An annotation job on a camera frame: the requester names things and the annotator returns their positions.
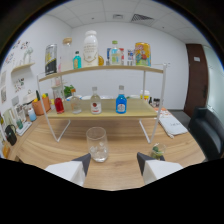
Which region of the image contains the white figurine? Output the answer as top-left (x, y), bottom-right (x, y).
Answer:
top-left (22, 47), bottom-right (34, 65)

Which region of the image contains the wooden wall shelf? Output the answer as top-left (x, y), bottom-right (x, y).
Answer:
top-left (10, 62), bottom-right (36, 74)

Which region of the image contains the clear bottle red label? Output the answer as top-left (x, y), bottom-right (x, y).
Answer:
top-left (90, 86), bottom-right (103, 115)

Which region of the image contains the red liquid bottle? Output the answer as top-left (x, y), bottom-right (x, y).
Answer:
top-left (53, 89), bottom-right (65, 115)

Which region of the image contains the white metal wooden shelf rack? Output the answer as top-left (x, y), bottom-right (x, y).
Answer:
top-left (35, 63), bottom-right (168, 145)

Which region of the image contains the black bag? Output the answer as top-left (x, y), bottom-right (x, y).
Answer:
top-left (4, 124), bottom-right (18, 147)

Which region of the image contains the clear glass cup with ice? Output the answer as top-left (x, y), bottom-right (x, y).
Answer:
top-left (85, 126), bottom-right (110, 163)

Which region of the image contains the green potted plant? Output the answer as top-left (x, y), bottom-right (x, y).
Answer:
top-left (63, 84), bottom-right (76, 98)

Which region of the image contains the clear bottle orange cap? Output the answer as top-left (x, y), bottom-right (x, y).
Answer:
top-left (70, 88), bottom-right (83, 115)

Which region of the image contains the ceiling air vent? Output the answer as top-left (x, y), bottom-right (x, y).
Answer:
top-left (130, 13), bottom-right (155, 23)

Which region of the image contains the light blue cup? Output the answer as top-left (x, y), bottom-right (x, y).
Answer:
top-left (27, 107), bottom-right (38, 122)

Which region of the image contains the white tray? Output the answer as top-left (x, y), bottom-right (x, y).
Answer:
top-left (15, 120), bottom-right (33, 137)

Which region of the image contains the glass jar with cork lid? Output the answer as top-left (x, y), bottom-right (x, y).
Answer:
top-left (60, 37), bottom-right (74, 72)

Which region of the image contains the blue liquid bottle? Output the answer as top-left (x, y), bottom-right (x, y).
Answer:
top-left (115, 84), bottom-right (128, 115)

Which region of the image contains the large white bottle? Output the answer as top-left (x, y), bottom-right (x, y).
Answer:
top-left (82, 30), bottom-right (100, 68)

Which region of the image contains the small teal bottle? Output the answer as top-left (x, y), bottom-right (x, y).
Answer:
top-left (72, 50), bottom-right (82, 70)

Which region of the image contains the brown door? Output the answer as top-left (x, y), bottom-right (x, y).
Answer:
top-left (183, 43), bottom-right (209, 118)

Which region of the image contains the yellow colourful can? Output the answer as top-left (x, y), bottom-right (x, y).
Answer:
top-left (134, 41), bottom-right (152, 68)

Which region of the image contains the white folded bag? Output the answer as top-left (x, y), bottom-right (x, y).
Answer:
top-left (158, 111), bottom-right (189, 139)

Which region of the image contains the white pot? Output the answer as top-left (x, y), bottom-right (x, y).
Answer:
top-left (22, 89), bottom-right (38, 105)

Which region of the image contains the black armchair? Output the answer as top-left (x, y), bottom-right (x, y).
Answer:
top-left (188, 106), bottom-right (224, 160)

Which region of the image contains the clear bottle green cap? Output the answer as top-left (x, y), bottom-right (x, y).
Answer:
top-left (110, 40), bottom-right (122, 66)

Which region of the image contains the small clear bottle blue cap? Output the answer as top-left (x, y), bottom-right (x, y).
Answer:
top-left (127, 49), bottom-right (135, 66)

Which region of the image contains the red and white carton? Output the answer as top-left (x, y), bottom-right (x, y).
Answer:
top-left (118, 47), bottom-right (125, 66)

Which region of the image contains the small glass of mint leaves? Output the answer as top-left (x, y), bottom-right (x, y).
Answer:
top-left (149, 143), bottom-right (167, 161)

